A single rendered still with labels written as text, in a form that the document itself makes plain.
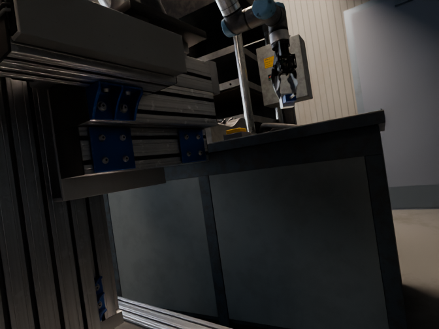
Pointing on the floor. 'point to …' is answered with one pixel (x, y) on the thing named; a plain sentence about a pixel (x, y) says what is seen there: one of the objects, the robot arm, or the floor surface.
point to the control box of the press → (264, 56)
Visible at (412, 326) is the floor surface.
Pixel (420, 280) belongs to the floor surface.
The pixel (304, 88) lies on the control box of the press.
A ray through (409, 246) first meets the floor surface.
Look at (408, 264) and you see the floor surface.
